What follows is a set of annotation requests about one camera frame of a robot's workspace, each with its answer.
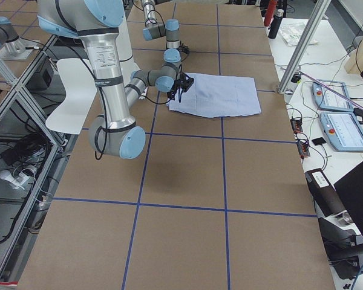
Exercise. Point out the clear plastic bag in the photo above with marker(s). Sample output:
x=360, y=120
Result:
x=291, y=33

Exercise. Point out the light blue striped shirt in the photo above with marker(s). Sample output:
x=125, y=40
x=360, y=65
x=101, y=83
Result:
x=219, y=96

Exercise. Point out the red water bottle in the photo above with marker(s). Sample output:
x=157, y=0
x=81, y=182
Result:
x=269, y=12

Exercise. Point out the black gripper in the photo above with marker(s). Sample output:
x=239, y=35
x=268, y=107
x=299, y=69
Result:
x=183, y=49
x=175, y=87

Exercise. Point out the upper teach pendant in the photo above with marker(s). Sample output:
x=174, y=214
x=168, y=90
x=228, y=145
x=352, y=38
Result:
x=329, y=101

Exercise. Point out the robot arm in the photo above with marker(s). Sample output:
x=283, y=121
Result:
x=156, y=27
x=98, y=25

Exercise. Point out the teach pendant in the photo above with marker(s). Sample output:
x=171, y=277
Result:
x=329, y=101
x=343, y=131

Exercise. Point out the black monitor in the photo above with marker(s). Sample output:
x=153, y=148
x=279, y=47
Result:
x=350, y=191

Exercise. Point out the aluminium frame post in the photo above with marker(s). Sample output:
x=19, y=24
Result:
x=309, y=31

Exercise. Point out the white power strip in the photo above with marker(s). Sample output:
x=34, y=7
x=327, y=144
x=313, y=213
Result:
x=25, y=176

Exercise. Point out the black water bottle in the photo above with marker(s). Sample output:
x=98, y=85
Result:
x=275, y=25

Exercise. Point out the brown cardboard roll box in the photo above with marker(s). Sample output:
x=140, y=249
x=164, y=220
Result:
x=323, y=193

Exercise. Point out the brown paper table cover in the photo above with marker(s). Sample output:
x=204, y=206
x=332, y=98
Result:
x=210, y=203

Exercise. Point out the white plastic chair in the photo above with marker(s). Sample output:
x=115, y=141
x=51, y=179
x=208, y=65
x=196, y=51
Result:
x=80, y=92

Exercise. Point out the lower teach pendant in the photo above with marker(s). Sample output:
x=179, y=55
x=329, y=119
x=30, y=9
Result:
x=343, y=131

